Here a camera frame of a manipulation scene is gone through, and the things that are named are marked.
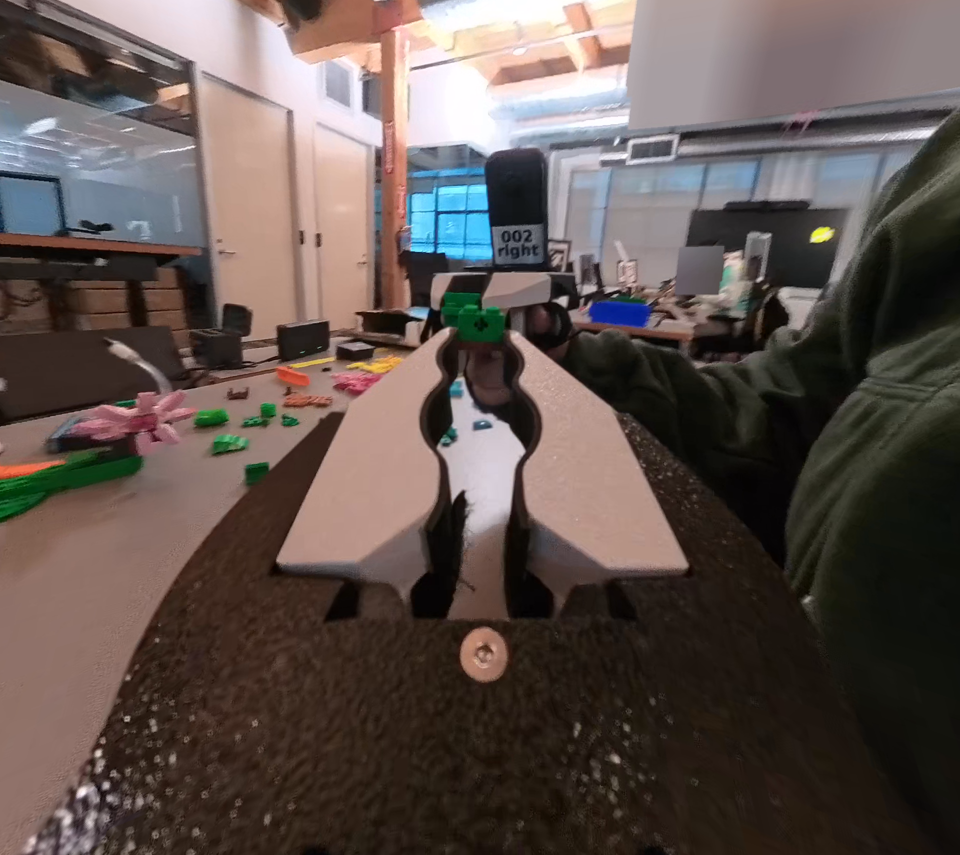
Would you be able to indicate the marker tag sign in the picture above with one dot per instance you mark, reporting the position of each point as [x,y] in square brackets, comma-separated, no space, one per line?
[559,253]

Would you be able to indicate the black charger box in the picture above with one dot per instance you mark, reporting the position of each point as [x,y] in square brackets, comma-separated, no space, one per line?
[304,341]

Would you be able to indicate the wooden post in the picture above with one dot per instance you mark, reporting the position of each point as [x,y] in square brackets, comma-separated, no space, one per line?
[394,157]

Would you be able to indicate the black box with blue edge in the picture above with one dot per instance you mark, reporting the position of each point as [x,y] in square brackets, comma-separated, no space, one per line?
[356,350]
[75,436]

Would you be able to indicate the person's torso in green jacket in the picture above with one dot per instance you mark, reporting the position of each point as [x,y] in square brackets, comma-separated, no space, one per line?
[885,420]

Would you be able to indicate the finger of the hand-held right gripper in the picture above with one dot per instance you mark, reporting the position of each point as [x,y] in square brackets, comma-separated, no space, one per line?
[459,283]
[525,289]

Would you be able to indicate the pile of salmon lego pieces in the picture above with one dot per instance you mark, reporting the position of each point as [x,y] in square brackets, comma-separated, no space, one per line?
[307,400]

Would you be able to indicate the pile of pink lego pieces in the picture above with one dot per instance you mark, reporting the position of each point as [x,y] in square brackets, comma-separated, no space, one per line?
[356,382]

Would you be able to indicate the cream door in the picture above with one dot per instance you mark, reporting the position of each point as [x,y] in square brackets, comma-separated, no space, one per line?
[247,210]
[341,225]

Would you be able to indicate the stack of cardboard boxes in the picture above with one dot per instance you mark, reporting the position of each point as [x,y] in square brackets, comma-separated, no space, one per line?
[112,300]

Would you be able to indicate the group of green lego pieces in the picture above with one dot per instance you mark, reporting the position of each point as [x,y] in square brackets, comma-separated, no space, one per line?
[225,446]

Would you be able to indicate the white wall vent grille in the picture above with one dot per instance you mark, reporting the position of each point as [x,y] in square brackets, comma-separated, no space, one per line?
[339,82]
[652,148]

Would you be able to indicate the orange lego plate assembly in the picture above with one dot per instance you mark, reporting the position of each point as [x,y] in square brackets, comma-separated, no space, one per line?
[30,469]

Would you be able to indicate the yellow tape strip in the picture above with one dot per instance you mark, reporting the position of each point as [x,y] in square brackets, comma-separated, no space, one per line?
[311,364]

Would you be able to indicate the pink lego flower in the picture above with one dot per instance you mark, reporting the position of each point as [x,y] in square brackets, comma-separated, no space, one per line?
[142,420]

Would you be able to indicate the green and brown lego assembly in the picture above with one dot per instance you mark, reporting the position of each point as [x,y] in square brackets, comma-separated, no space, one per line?
[480,328]

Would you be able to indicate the black wall screen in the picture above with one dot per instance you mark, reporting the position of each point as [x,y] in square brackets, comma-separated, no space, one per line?
[765,247]

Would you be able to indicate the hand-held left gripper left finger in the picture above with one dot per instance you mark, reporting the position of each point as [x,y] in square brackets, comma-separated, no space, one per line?
[360,495]

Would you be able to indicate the pile of yellow lego pieces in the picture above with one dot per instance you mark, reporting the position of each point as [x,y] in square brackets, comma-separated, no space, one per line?
[375,365]

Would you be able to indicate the black office chair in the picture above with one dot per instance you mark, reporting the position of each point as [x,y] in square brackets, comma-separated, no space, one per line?
[426,277]

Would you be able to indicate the black rectangular case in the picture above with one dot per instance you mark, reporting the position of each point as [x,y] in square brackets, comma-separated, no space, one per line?
[75,375]

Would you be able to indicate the red fire extinguisher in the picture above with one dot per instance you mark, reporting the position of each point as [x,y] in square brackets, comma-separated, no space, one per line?
[403,238]

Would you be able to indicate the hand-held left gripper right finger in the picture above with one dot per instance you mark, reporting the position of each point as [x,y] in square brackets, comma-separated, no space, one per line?
[600,495]

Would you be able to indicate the dark monitor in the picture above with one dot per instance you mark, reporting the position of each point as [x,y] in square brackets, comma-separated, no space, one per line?
[30,202]

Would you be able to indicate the person's right hand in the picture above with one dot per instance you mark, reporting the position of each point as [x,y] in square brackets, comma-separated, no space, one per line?
[487,379]

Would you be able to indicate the blue plastic bin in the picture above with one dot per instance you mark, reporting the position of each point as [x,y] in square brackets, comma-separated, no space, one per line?
[619,313]

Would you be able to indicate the black open charging case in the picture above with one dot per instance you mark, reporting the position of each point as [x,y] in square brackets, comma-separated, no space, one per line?
[221,337]

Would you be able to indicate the wooden top desk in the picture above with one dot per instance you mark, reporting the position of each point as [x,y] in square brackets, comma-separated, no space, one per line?
[97,246]

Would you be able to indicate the person's right forearm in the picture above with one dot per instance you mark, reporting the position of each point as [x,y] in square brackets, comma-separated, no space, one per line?
[675,397]

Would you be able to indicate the orange lego piece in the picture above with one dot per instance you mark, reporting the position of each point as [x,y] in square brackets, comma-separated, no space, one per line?
[292,376]

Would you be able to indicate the green lego leaf base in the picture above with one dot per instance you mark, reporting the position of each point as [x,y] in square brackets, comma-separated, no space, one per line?
[75,481]

